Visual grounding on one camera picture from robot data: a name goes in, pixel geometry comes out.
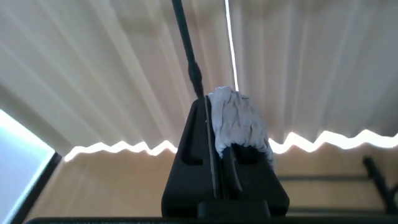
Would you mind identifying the black clothes rack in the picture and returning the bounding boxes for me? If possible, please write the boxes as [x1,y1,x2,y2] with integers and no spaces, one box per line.
[170,0,398,215]

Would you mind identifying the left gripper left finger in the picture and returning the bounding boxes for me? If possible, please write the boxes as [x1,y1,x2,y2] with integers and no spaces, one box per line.
[161,95,218,218]

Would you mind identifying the pale grey shorts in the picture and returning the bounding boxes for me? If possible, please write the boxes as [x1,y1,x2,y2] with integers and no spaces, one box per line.
[206,85,275,170]

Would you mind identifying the beige curtain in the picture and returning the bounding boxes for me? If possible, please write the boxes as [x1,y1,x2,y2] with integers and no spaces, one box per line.
[0,0,398,156]

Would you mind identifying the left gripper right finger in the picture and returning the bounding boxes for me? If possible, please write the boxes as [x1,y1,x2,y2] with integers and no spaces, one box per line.
[219,142,290,217]

